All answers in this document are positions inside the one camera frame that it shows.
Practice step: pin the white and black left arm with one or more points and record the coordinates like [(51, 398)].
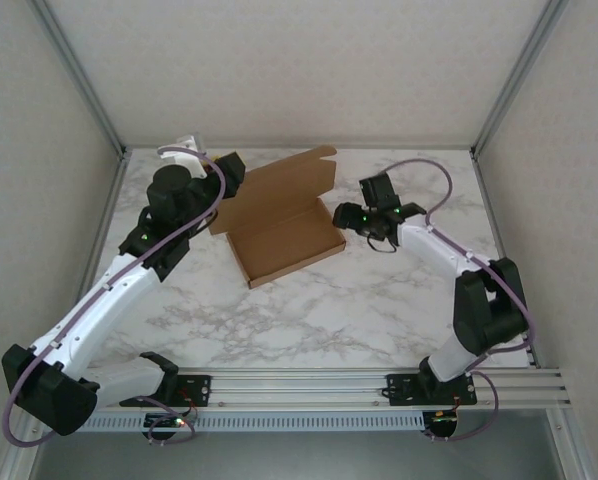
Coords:
[(99, 315)]

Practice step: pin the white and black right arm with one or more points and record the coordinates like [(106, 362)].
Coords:
[(489, 310)]

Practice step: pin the aluminium frame post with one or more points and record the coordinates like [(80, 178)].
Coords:
[(83, 80), (514, 80)]

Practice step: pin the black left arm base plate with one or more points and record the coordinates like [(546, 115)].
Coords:
[(196, 390)]

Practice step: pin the brown cardboard paper box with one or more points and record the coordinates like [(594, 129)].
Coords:
[(284, 235)]

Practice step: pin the aluminium table side rail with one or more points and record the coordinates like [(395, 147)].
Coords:
[(108, 200), (491, 200)]

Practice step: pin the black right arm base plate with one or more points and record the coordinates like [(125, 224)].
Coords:
[(401, 390)]

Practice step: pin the aluminium mounting rail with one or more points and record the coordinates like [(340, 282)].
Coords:
[(299, 390)]

